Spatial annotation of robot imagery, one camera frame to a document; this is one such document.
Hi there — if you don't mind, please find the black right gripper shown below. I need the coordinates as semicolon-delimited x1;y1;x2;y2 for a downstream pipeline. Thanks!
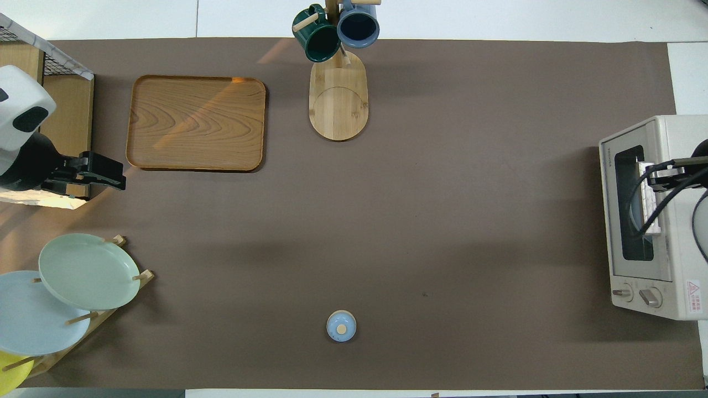
650;166;699;192

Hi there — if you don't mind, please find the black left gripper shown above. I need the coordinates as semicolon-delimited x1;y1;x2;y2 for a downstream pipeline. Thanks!
47;151;127;198

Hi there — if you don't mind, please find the glass oven door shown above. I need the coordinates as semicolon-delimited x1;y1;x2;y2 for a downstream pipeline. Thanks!
600;124;674;282

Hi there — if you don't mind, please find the white toaster oven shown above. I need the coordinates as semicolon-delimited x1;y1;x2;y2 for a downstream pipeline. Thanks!
599;115;708;321

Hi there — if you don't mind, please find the wooden two-tier shelf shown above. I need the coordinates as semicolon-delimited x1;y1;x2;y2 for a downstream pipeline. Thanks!
0;41;95;201

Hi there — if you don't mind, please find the pale green plate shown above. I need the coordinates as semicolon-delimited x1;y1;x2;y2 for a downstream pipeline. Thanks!
39;233;141;311

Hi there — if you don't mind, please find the wooden plate rack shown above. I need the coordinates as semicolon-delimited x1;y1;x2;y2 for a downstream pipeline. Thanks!
0;235;155;379

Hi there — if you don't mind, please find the wooden serving tray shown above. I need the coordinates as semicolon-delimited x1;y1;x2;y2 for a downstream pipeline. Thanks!
126;75;267;172

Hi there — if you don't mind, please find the white folded cloth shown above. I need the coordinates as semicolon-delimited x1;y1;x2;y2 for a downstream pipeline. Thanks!
0;12;95;81

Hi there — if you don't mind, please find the light blue racked plate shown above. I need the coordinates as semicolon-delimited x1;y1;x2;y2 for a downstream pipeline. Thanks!
0;270;92;356

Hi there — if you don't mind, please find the yellow plate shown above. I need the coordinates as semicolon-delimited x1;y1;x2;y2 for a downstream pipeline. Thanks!
0;351;35;396

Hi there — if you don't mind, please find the brown table mat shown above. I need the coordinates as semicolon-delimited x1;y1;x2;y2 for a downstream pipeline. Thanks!
0;38;704;390

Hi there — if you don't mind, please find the wooden mug tree stand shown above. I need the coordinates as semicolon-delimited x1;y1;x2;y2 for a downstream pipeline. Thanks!
292;0;382;142

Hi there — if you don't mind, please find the dark green mug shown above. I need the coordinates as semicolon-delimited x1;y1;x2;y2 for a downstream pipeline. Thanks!
292;4;342;62

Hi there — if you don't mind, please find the small blue call bell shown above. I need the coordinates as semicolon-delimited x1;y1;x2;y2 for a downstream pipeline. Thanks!
326;310;357;343

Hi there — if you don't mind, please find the blue mug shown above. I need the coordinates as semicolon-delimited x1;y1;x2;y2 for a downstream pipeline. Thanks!
337;0;381;49

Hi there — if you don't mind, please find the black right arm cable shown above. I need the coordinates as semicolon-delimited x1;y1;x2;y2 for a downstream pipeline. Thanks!
628;158;708;239

